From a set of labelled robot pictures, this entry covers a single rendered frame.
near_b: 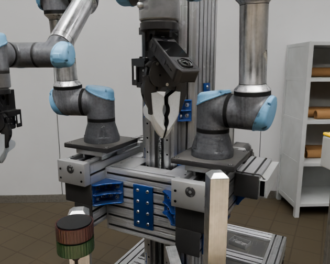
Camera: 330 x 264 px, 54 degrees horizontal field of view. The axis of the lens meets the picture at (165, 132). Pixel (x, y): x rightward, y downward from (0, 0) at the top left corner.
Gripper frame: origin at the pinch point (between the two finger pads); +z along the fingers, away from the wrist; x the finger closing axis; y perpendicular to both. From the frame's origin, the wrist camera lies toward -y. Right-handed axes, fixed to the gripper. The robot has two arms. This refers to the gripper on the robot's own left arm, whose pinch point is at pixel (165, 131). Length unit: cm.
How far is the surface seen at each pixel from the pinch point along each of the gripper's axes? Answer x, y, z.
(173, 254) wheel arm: -11.3, 15.4, 37.8
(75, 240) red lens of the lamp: 19.4, -6.6, 13.8
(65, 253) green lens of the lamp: 21.0, -5.8, 16.0
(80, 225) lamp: 18.3, -5.6, 12.1
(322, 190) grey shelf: -256, 135, 110
